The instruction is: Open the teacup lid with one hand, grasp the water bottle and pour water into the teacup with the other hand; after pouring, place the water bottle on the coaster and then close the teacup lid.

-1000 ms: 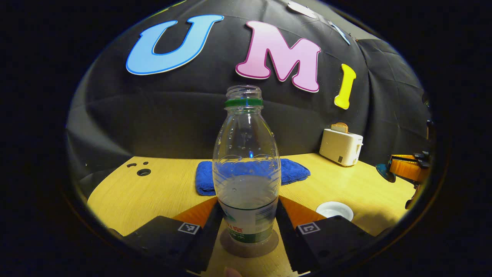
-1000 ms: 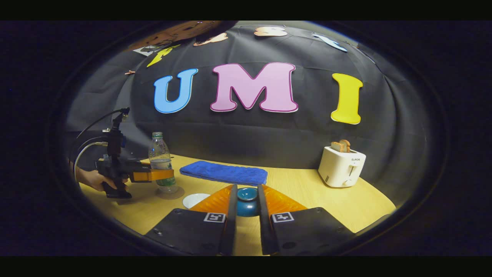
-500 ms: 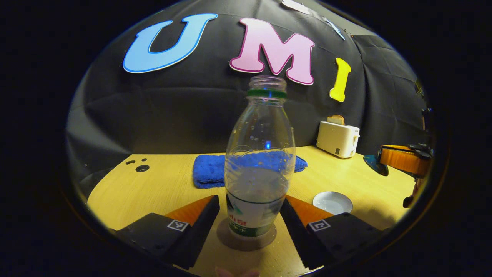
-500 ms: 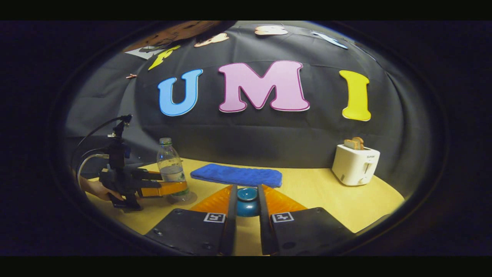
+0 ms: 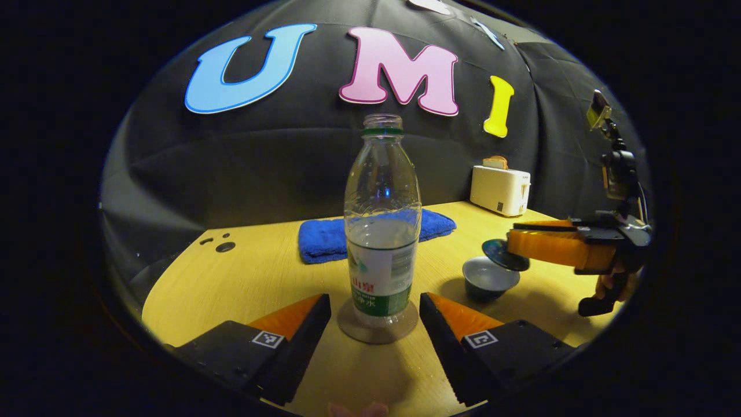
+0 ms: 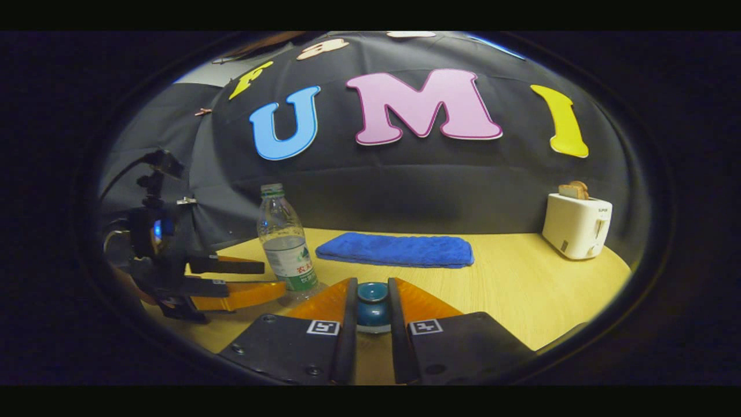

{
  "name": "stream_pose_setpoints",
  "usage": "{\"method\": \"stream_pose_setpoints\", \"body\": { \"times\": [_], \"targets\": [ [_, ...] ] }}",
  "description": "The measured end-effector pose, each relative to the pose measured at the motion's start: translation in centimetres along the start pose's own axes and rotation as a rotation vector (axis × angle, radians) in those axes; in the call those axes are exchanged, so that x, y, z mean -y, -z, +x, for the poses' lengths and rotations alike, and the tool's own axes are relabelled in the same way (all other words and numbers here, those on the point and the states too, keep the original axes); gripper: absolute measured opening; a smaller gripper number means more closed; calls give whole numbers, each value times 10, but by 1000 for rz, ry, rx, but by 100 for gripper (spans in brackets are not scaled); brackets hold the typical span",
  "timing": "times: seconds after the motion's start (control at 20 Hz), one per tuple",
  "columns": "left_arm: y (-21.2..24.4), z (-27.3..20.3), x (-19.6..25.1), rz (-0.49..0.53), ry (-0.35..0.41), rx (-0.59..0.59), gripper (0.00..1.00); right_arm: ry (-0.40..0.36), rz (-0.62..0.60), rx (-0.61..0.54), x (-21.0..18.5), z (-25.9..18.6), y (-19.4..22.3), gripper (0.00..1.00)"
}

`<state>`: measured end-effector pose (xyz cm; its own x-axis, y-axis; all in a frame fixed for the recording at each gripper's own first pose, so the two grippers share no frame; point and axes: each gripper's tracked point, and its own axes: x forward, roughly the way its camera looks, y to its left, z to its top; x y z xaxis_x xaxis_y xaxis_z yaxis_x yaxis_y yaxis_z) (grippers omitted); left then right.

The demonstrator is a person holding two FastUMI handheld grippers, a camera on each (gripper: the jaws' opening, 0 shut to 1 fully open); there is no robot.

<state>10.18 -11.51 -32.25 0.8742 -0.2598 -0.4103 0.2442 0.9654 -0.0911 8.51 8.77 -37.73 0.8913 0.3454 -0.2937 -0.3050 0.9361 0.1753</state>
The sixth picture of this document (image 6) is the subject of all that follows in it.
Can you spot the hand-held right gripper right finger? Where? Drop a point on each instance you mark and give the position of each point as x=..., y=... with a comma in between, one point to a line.
x=398, y=347

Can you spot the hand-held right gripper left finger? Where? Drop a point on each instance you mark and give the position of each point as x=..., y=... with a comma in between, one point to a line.
x=349, y=341

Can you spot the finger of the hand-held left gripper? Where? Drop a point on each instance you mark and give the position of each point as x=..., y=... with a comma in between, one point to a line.
x=237, y=294
x=231, y=266

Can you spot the clear plastic water bottle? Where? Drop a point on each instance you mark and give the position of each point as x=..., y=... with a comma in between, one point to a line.
x=286, y=243

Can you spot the small silver clip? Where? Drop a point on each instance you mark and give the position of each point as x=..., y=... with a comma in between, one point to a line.
x=186, y=201

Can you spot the blue folded towel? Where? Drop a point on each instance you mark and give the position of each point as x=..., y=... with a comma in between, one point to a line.
x=396, y=250

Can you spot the black backdrop cloth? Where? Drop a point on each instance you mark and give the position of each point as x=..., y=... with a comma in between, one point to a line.
x=405, y=185

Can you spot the white toaster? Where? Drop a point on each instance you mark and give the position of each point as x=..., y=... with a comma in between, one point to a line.
x=573, y=229

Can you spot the brown blurred object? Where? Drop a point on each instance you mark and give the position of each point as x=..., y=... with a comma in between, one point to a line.
x=260, y=43

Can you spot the toast slice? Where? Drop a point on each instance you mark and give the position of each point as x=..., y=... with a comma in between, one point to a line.
x=582, y=189
x=568, y=191

